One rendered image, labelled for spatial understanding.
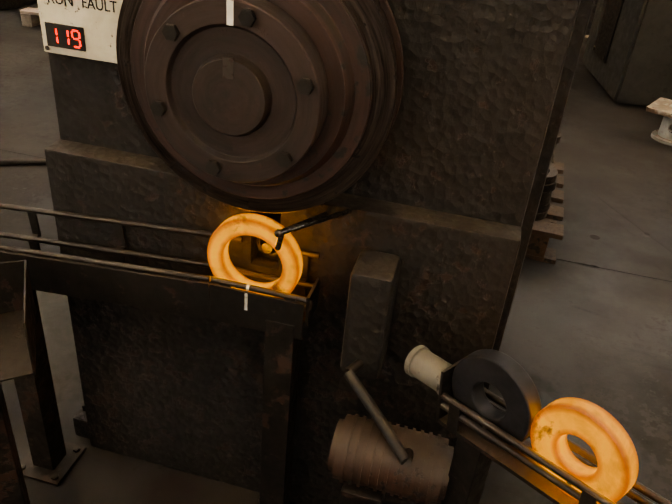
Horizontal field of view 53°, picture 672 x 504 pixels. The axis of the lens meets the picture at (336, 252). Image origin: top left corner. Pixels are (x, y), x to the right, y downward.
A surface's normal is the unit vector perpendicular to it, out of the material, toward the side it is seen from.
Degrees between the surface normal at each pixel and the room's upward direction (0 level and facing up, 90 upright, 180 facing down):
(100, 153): 0
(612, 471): 90
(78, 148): 0
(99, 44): 90
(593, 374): 0
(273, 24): 90
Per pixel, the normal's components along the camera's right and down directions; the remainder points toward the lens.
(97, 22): -0.25, 0.49
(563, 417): -0.76, 0.29
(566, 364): 0.08, -0.85
